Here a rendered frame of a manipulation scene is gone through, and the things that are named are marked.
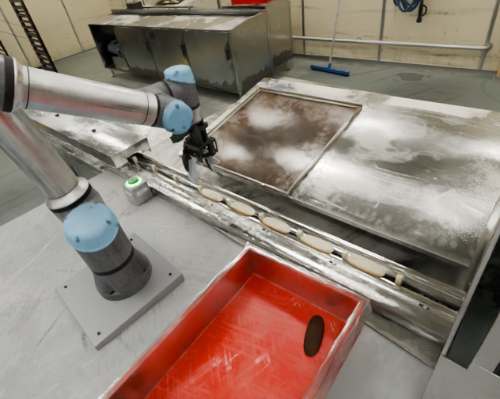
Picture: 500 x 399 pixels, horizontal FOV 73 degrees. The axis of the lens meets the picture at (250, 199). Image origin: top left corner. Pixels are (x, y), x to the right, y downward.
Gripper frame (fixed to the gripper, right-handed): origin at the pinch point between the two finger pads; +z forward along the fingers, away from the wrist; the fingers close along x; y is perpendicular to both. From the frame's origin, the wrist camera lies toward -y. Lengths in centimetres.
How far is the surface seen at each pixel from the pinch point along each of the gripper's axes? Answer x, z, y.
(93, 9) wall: 332, 22, -700
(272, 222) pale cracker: -0.6, 7.3, 29.6
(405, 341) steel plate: -12, 11, 73
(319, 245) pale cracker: -0.8, 7.3, 45.7
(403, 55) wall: 370, 79, -66
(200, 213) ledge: -9.0, 7.8, 6.4
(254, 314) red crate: -26, 11, 43
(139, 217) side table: -19.9, 11.4, -15.0
